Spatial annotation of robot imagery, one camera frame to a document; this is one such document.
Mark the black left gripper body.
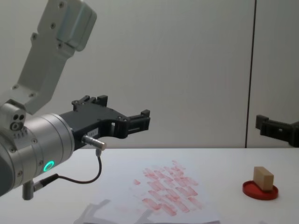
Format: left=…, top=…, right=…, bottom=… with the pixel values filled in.
left=59, top=105, right=122, bottom=151

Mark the wooden stamp block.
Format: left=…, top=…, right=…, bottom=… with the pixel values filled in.
left=253, top=166, right=274, bottom=192

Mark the round red ink pad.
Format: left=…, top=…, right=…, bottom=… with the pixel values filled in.
left=242, top=180, right=279, bottom=201

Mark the white paper with red stamps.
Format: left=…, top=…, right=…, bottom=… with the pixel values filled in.
left=73, top=159, right=221, bottom=224

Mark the thin dark gripper cable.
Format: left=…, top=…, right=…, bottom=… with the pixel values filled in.
left=32, top=134, right=107, bottom=191

